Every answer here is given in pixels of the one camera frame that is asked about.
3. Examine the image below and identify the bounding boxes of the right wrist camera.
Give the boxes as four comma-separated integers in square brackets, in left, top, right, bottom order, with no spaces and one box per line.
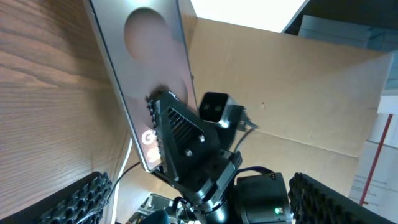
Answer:
[199,92,245,129]

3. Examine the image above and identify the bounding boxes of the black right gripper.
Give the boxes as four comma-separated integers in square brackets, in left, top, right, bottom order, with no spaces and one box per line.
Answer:
[147,90,243,205]

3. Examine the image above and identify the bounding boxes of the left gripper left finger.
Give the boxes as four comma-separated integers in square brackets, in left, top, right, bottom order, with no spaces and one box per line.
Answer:
[37,171,113,224]

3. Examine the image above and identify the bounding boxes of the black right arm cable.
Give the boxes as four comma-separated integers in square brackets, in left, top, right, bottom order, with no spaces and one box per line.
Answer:
[233,114,259,153]

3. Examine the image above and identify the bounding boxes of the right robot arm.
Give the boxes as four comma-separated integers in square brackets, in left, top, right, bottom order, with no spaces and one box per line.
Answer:
[146,91,290,223]

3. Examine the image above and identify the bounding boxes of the black charger cable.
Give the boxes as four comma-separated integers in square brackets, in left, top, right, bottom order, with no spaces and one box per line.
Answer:
[107,161,141,200]

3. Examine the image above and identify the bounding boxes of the white power strip cord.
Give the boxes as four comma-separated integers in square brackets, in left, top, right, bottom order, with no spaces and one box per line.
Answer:
[110,138,134,224]

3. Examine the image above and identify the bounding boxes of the cardboard barrier panel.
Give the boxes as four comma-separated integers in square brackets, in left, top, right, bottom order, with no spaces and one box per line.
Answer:
[114,17,394,224]

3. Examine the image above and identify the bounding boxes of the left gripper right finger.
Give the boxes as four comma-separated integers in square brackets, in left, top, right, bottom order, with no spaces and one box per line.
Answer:
[288,173,394,224]

